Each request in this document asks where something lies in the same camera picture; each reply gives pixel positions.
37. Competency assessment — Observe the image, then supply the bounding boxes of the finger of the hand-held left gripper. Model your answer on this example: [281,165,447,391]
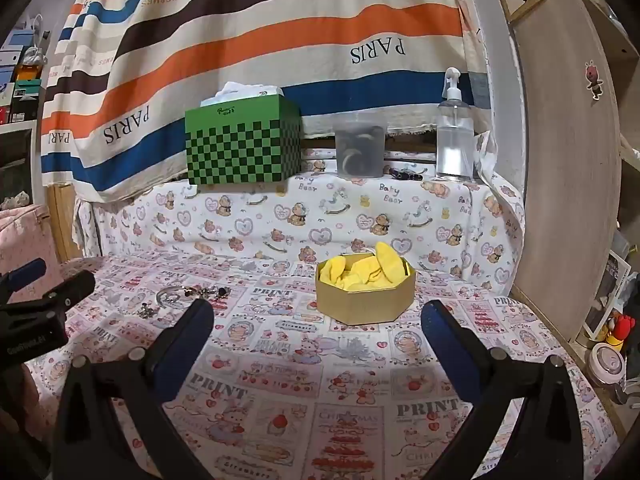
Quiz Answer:
[0,258,47,294]
[9,270,96,312]

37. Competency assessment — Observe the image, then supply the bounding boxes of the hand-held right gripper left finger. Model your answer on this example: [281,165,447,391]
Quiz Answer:
[52,299,216,480]

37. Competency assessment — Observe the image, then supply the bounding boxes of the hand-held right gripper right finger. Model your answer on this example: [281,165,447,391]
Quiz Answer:
[421,300,584,480]

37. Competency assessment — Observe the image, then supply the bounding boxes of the pink bag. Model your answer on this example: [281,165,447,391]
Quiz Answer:
[0,204,63,306]

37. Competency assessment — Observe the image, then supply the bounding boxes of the silver bangle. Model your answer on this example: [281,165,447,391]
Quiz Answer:
[156,285,190,307]

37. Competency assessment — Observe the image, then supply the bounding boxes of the yellow cloth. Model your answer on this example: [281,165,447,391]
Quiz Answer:
[320,242,410,292]

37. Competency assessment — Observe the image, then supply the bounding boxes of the pink printed table cloth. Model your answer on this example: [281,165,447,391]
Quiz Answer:
[22,252,621,480]

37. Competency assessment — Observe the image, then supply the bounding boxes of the pink lidded jar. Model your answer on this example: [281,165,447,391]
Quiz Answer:
[586,342,628,388]

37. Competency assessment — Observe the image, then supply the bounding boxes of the white printed card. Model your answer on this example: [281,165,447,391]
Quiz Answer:
[582,251,632,341]

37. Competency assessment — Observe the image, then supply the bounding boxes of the red toy figure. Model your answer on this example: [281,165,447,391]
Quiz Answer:
[606,311,637,353]

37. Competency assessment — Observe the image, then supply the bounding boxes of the bear print cloth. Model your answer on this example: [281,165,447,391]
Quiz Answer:
[72,132,526,306]

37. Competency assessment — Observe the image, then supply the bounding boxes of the stack of storage boxes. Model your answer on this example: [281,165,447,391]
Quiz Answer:
[0,14,52,126]

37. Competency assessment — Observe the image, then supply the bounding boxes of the clear spray bottle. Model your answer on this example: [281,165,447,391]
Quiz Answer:
[436,67,475,182]

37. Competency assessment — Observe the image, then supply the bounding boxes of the green checkered box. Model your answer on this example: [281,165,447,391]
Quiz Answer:
[184,94,303,187]

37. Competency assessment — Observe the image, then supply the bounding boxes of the translucent plastic container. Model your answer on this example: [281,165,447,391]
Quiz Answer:
[333,121,387,179]

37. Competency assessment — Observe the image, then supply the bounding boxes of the wooden cabinet panel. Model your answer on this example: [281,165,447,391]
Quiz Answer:
[496,0,624,347]

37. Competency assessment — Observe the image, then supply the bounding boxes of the white tissue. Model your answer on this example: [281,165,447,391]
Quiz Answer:
[201,81,285,109]

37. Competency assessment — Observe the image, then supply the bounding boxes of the bear sticker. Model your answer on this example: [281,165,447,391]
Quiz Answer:
[584,61,605,102]

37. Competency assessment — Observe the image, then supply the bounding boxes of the striped hanging blanket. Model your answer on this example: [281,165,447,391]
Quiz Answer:
[40,0,493,206]

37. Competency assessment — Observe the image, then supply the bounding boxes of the wooden bed frame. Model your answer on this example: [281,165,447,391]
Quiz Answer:
[46,182,78,263]

